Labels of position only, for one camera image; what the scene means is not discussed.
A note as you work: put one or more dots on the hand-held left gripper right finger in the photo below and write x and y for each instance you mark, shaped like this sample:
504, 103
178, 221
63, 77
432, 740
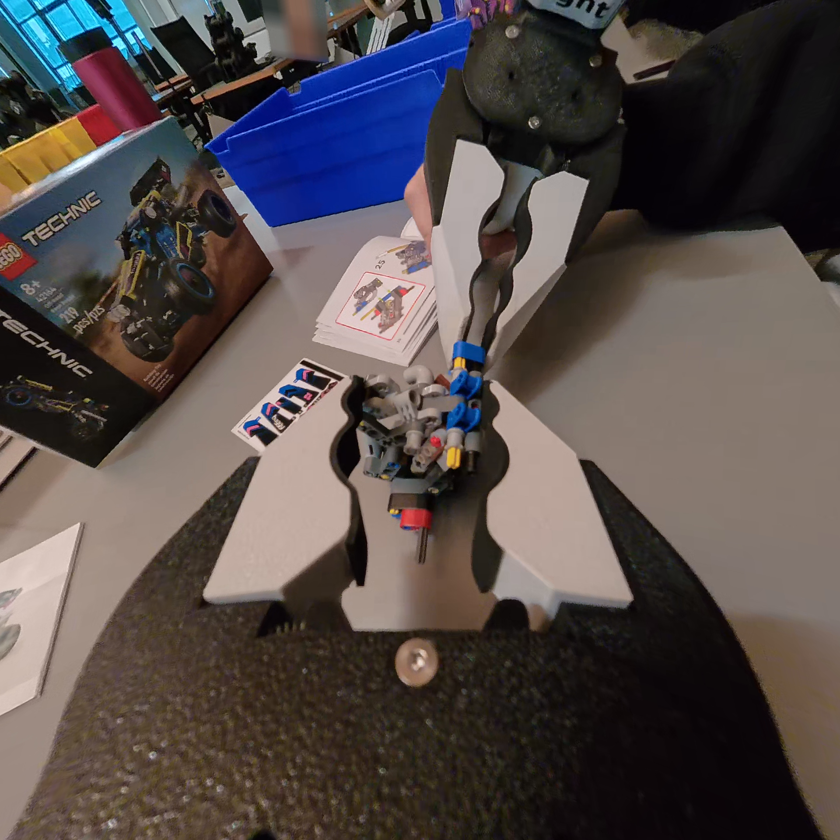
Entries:
558, 525

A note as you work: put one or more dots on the open lego instruction booklet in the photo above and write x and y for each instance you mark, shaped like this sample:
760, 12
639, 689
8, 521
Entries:
367, 295

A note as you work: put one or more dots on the background black office chair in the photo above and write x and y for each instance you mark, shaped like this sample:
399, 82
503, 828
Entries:
184, 46

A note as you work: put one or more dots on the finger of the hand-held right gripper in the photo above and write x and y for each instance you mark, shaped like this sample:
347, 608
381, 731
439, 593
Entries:
551, 223
459, 229

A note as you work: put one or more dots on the blue storage bin white tag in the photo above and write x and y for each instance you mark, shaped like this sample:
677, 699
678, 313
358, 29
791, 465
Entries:
328, 164

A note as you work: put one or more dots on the partly built lego vehicle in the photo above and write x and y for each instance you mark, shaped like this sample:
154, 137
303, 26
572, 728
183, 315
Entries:
407, 426

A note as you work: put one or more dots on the blue plastic storage bin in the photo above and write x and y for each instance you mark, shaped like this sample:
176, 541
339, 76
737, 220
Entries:
407, 56

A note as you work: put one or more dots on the lego set cardboard box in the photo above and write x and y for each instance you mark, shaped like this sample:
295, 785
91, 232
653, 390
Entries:
131, 275

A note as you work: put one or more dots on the person's right forearm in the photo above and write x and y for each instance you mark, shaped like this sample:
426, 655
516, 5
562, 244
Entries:
722, 131

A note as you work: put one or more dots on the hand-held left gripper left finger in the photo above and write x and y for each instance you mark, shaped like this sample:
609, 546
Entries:
289, 518

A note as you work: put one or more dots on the maroon roll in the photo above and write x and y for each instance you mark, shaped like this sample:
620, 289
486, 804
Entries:
111, 92

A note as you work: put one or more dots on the lego sticker sheet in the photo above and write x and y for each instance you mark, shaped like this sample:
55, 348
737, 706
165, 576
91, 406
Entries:
282, 407

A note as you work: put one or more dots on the thin closed instruction leaflet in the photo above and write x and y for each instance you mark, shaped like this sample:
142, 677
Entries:
39, 610

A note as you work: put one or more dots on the person's right hand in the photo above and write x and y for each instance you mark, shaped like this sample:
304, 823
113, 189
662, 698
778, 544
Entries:
417, 203

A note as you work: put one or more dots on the background wooden desk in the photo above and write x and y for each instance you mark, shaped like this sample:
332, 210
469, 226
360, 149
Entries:
229, 85

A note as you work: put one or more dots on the red and yellow block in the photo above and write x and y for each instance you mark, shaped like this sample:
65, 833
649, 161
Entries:
46, 157

